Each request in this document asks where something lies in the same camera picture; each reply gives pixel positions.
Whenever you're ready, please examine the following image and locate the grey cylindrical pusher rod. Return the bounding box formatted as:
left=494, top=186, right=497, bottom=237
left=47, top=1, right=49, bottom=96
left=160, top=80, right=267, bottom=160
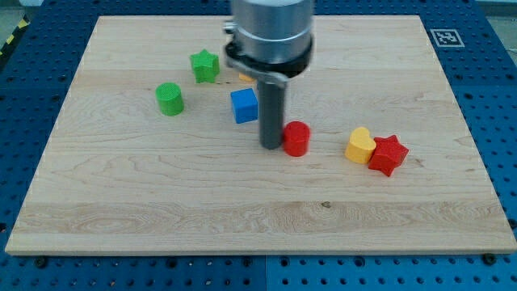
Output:
left=257, top=81, right=285, bottom=150

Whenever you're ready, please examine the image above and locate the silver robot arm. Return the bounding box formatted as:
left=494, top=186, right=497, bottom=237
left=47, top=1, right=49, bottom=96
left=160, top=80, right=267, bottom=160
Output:
left=223, top=0, right=314, bottom=150

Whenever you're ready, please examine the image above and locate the yellow hexagon block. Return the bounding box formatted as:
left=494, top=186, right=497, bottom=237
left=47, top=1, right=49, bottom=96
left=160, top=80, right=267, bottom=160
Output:
left=238, top=73, right=255, bottom=82

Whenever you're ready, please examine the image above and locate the blue cube block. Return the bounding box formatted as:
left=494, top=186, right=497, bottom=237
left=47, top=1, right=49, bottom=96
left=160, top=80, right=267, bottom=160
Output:
left=230, top=88, right=258, bottom=124

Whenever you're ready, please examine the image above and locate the red cylinder block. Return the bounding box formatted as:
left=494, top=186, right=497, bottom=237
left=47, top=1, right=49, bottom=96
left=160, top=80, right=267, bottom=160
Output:
left=283, top=120, right=310, bottom=157

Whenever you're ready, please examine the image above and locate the green star block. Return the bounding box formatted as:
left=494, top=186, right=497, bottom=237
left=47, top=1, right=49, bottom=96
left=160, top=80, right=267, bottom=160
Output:
left=190, top=49, right=220, bottom=83

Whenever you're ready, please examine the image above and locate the green cylinder block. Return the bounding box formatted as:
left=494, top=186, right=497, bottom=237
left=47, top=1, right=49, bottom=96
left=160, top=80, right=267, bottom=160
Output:
left=155, top=82, right=184, bottom=116

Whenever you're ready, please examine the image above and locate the yellow heart block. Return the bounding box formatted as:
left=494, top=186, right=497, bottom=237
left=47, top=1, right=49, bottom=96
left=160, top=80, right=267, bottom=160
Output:
left=344, top=127, right=376, bottom=164

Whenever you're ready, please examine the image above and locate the wooden board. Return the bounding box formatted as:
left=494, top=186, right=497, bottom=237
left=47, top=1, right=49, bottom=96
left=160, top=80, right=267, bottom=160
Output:
left=6, top=15, right=516, bottom=256

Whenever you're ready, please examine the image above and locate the red star block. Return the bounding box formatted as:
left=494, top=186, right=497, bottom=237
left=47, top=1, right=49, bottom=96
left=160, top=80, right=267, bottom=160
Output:
left=368, top=135, right=409, bottom=177

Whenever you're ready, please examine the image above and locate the white fiducial marker tag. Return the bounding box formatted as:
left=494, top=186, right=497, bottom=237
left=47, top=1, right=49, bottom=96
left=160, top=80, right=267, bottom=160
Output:
left=431, top=28, right=464, bottom=48

